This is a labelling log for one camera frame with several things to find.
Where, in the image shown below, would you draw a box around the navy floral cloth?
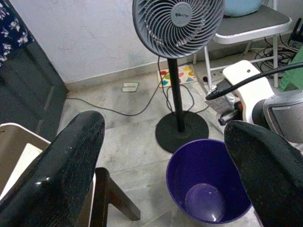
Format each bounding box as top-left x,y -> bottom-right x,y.
0,0 -> 35,64

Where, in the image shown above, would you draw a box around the green plastic stool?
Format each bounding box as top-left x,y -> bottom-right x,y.
278,55 -> 303,93

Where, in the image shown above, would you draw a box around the grey pedestal fan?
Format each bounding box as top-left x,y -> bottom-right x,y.
132,0 -> 225,154

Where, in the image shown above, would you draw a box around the small white packet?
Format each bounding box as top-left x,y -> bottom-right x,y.
122,82 -> 140,93

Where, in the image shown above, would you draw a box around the black fan power cable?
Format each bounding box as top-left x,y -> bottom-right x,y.
66,56 -> 209,117

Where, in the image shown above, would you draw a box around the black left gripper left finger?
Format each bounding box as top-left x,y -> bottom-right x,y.
0,110 -> 106,227

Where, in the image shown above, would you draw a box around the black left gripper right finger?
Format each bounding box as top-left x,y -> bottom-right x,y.
223,120 -> 303,227

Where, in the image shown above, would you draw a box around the dark wooden stool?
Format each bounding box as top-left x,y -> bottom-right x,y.
89,167 -> 142,227

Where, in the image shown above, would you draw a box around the white folding chair grey seat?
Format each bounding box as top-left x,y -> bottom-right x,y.
193,4 -> 293,88

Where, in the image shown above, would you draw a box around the tangled black cables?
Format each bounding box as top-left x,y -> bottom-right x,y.
248,35 -> 299,64

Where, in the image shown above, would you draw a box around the white power strip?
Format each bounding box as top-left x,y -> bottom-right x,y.
202,70 -> 225,83

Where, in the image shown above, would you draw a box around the colourful shape puzzle board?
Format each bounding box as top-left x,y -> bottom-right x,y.
157,65 -> 198,88

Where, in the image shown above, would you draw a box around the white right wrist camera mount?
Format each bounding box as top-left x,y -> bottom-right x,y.
222,60 -> 275,123

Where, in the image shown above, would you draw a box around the black router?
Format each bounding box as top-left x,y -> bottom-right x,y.
287,17 -> 303,49

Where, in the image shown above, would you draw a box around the purple plastic bin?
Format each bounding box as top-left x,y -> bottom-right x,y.
165,139 -> 253,224

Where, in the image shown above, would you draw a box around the black cabinet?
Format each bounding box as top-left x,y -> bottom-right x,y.
0,0 -> 69,142

